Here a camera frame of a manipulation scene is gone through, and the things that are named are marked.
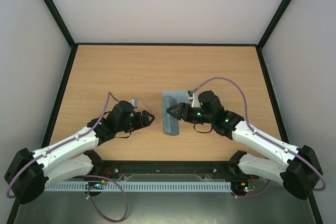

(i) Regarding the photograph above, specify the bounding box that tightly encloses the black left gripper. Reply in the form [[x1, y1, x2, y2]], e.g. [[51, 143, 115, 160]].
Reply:
[[117, 110, 155, 132]]

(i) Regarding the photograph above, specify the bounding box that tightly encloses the grey glasses case green lining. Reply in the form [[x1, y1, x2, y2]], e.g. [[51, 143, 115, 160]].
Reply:
[[162, 95, 180, 136]]

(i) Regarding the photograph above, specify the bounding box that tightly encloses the light blue cleaning cloth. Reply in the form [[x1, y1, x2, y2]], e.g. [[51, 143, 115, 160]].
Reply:
[[162, 90, 189, 114]]

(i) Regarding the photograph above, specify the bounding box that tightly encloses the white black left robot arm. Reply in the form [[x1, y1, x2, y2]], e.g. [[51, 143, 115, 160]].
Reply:
[[4, 100, 155, 204]]

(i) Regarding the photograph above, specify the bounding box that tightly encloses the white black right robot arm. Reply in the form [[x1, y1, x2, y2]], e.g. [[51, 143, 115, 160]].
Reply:
[[165, 91, 323, 200]]

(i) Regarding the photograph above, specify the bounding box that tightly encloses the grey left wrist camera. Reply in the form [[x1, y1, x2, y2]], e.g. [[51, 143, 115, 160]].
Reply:
[[129, 97, 139, 109]]

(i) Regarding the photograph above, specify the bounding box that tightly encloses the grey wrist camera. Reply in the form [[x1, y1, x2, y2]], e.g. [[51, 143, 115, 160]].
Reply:
[[129, 97, 139, 109], [188, 90, 201, 108]]

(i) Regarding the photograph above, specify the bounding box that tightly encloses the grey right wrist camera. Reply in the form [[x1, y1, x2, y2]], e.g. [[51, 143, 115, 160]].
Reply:
[[188, 90, 201, 108]]

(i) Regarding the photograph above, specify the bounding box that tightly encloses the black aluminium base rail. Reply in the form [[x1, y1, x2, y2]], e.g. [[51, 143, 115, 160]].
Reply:
[[103, 161, 238, 181]]

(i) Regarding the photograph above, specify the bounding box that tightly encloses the light blue slotted cable duct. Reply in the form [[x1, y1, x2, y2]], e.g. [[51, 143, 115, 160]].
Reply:
[[45, 181, 232, 193]]

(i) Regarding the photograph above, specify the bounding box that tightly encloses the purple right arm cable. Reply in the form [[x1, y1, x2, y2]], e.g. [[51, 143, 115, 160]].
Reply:
[[193, 77, 327, 199]]

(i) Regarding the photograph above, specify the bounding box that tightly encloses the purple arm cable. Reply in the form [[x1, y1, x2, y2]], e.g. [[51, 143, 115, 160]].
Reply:
[[5, 92, 129, 222], [193, 77, 327, 199]]

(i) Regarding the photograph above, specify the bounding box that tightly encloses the black enclosure frame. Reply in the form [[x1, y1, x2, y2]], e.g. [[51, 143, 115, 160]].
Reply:
[[5, 0, 323, 224]]

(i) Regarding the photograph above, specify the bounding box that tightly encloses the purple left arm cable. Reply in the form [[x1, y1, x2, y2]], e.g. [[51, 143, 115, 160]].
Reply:
[[5, 92, 129, 222]]

